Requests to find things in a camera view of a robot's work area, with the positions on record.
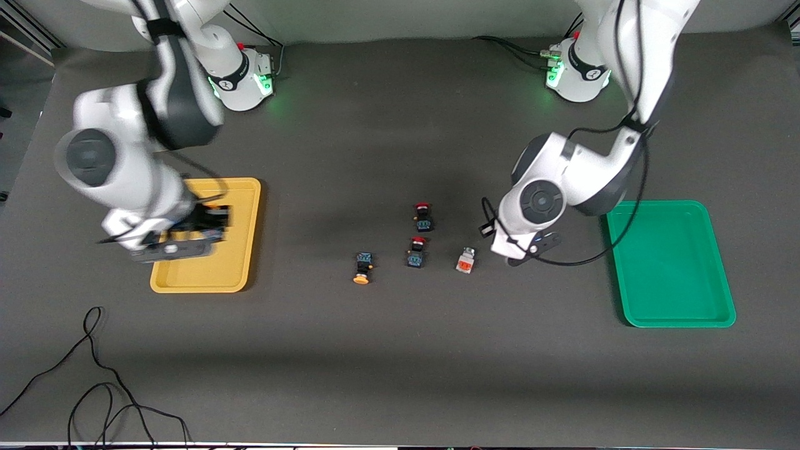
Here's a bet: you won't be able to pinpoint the yellow plastic tray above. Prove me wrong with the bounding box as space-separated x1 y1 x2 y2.
150 177 262 294

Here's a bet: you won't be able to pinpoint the dark grey table mat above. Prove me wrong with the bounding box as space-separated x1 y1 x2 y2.
0 22 800 448

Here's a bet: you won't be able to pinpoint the green plastic tray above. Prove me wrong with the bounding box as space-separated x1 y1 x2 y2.
606 200 737 328

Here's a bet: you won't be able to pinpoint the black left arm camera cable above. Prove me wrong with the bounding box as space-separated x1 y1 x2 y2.
480 0 652 268

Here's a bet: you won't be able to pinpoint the black right arm base cables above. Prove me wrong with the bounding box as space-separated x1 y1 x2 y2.
225 5 286 81

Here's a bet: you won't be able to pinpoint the black arm base cables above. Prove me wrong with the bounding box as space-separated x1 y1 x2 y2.
225 5 286 81
472 12 585 69

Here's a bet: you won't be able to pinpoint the thin black loose cable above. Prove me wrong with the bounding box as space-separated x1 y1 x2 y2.
0 306 191 448

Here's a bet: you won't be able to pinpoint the black left arm base cables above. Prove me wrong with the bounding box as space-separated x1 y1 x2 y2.
472 12 585 69

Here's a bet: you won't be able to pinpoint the aluminium frame rail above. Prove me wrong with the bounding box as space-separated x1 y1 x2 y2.
0 7 67 67

